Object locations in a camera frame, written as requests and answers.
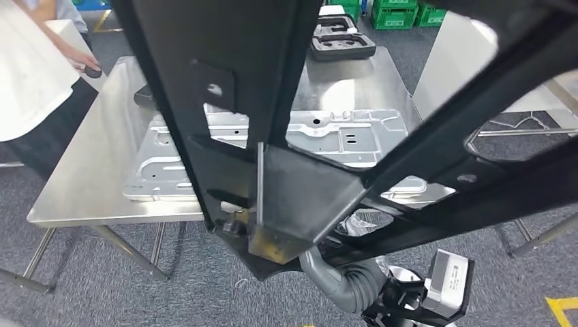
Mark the white cabinet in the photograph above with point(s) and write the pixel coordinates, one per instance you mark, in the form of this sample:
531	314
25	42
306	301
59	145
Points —
451	67

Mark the black plastic mounting plate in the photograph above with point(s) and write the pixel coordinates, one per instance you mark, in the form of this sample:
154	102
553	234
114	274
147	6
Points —
226	36

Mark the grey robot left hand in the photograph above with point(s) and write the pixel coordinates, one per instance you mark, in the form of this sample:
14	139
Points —
347	289

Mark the stamped sheet metal panel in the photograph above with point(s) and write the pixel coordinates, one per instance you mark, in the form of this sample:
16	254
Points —
361	135

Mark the person's forearm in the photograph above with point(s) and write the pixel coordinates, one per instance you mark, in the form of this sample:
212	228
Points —
43	29

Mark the person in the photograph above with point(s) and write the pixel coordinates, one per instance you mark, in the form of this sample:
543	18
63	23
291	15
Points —
27	67

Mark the steel frame table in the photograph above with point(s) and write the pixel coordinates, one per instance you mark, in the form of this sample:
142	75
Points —
542	234

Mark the green plastic crate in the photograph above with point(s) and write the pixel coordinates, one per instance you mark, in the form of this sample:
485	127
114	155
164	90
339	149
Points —
431	16
347	9
393	18

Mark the stainless steel workbench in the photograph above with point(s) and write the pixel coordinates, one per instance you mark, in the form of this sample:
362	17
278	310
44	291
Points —
90	180

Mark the black foam case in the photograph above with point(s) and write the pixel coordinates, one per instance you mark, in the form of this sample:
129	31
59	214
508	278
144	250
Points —
343	52

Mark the person's hand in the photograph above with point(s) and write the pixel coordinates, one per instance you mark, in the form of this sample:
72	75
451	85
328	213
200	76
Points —
79	56

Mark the small black round object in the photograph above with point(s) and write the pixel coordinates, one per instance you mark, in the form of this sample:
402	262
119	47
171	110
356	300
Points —
93	72

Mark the white desk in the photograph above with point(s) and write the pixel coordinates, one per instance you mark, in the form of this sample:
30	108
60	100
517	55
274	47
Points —
67	34

